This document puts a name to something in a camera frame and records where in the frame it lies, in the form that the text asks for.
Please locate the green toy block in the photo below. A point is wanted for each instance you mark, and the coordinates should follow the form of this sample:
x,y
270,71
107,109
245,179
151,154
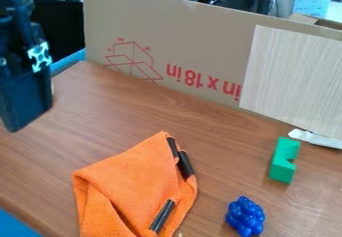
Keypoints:
x,y
284,162

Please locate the cardboard box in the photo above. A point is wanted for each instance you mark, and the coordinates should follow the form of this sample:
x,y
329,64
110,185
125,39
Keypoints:
x,y
178,44

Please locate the blue toy grapes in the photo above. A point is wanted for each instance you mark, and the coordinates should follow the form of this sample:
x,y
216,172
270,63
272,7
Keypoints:
x,y
246,216

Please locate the light wooden board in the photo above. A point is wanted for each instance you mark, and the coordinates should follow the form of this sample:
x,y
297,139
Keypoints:
x,y
294,81

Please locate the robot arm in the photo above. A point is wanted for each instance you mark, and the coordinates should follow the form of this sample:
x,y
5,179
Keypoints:
x,y
12,1

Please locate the orange cloth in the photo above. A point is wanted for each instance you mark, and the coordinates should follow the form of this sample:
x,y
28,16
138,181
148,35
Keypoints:
x,y
133,187

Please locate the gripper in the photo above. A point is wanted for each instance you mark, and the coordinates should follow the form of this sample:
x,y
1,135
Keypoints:
x,y
22,51

